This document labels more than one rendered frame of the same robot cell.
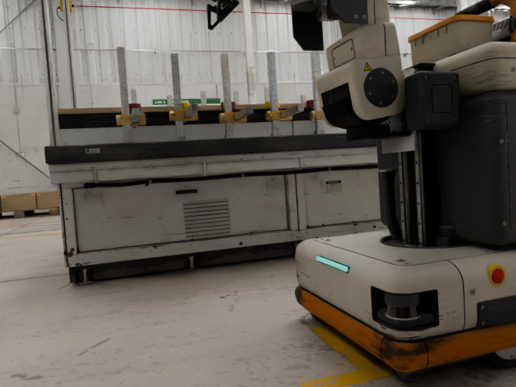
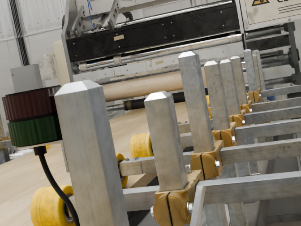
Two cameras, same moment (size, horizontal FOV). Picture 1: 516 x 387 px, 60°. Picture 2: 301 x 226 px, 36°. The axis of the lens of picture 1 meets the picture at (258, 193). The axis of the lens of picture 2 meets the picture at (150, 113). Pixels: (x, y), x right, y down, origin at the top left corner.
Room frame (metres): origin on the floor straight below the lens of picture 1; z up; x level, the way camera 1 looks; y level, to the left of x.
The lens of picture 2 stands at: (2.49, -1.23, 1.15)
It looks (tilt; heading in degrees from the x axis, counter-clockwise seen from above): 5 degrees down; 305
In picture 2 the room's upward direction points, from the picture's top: 10 degrees counter-clockwise
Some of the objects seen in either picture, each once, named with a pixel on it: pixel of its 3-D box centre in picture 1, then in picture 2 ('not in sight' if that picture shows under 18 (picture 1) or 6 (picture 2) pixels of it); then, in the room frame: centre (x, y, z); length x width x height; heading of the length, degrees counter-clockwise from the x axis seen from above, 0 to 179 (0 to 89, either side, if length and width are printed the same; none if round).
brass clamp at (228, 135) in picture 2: not in sight; (225, 136); (3.00, -2.29, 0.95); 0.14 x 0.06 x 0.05; 106
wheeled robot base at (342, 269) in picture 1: (428, 279); not in sight; (1.36, -0.51, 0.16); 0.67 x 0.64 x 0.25; 108
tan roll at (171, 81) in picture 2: not in sight; (179, 80); (4.05, -3.90, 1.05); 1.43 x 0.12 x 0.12; 16
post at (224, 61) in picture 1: (226, 100); not in sight; (2.29, 0.12, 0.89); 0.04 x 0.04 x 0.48; 16
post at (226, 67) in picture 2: not in sight; (238, 137); (3.07, -2.51, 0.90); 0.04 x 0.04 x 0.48; 16
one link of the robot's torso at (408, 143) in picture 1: (385, 107); not in sight; (1.25, -0.37, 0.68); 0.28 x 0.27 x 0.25; 18
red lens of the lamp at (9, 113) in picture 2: not in sight; (35, 102); (2.83, -1.54, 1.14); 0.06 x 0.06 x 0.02
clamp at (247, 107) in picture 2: not in sight; (244, 110); (3.14, -2.77, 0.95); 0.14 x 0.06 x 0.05; 106
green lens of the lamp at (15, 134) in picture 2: not in sight; (40, 128); (2.83, -1.54, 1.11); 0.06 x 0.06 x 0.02
